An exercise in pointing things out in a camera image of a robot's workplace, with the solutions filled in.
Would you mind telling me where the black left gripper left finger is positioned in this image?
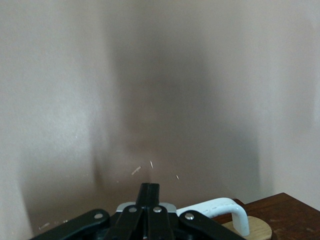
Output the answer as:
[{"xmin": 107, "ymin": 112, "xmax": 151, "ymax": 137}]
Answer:
[{"xmin": 29, "ymin": 182, "xmax": 150, "ymax": 240}]

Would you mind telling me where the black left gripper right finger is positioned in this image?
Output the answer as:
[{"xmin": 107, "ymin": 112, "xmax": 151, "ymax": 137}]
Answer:
[{"xmin": 149, "ymin": 183, "xmax": 247, "ymax": 240}]

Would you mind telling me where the wooden drawer with white handle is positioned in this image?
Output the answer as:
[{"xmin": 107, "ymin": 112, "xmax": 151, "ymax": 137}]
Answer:
[{"xmin": 176, "ymin": 192, "xmax": 320, "ymax": 240}]

